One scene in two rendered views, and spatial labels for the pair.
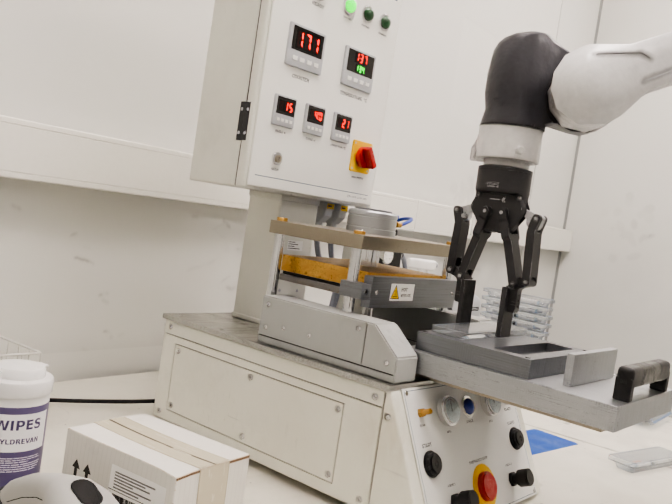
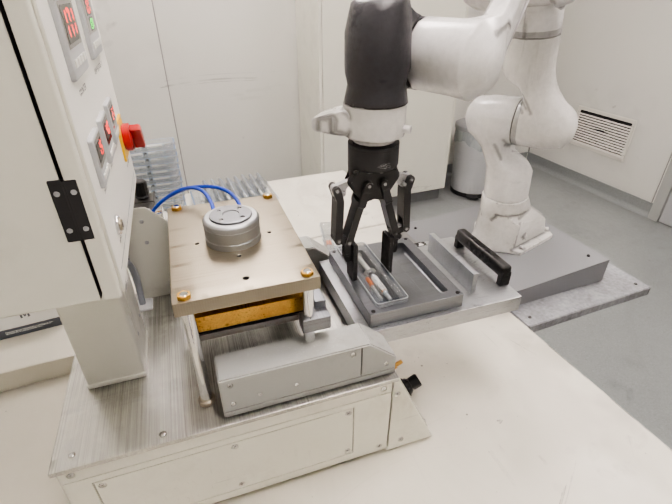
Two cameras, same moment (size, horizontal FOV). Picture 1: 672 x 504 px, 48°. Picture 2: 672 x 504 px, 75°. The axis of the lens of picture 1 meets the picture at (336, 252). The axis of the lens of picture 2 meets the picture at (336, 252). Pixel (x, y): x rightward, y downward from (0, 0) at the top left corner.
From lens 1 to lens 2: 90 cm
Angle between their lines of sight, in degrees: 62
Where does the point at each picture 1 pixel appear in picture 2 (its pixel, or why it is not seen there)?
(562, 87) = (473, 73)
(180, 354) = (109, 485)
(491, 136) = (383, 122)
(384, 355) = (383, 359)
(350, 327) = (344, 358)
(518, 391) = (461, 317)
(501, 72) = (389, 51)
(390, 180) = not seen: outside the picture
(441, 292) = not seen: hidden behind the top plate
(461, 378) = (418, 329)
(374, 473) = (390, 427)
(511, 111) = (398, 92)
